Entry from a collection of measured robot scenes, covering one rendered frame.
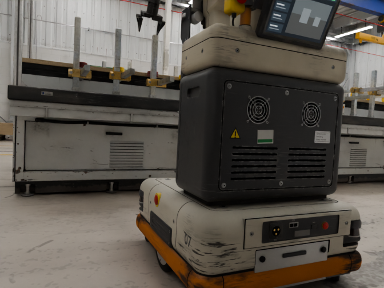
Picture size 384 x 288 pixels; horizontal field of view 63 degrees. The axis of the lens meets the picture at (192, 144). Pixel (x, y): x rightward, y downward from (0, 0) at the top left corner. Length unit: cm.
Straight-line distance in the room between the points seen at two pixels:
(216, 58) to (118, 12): 906
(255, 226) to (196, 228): 17
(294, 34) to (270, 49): 9
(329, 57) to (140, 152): 164
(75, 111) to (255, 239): 151
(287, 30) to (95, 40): 872
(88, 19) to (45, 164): 764
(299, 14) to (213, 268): 76
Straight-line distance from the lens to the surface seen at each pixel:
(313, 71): 112
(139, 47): 981
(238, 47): 95
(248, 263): 94
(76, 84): 210
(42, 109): 211
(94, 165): 237
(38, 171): 235
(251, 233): 90
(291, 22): 104
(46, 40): 948
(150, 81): 218
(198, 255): 88
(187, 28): 148
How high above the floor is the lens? 51
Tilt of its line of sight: 3 degrees down
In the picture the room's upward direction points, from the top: 3 degrees clockwise
